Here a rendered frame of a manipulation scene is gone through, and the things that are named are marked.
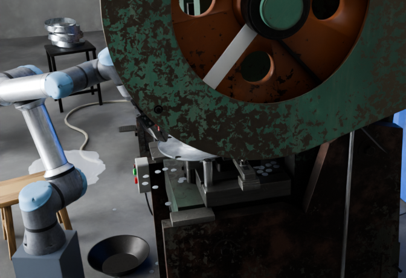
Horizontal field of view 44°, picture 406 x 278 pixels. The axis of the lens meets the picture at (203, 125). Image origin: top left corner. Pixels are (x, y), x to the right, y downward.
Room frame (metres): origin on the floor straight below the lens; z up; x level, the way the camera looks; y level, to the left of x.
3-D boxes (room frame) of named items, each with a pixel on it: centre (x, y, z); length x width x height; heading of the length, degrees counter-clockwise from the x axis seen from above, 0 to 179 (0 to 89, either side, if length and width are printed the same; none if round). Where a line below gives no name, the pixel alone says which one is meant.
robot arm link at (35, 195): (1.57, 0.61, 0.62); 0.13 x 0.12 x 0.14; 146
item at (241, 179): (1.51, -0.13, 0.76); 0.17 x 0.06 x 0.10; 10
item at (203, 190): (1.67, -0.10, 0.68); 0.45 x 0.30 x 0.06; 10
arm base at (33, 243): (1.56, 0.61, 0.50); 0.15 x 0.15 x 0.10
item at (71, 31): (4.51, 1.19, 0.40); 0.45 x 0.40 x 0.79; 22
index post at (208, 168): (1.48, -0.01, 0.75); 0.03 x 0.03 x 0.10; 10
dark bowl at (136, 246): (2.00, 0.44, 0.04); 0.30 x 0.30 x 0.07
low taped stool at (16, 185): (2.26, 0.91, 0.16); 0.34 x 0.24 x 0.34; 117
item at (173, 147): (1.65, 0.02, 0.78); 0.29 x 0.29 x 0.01
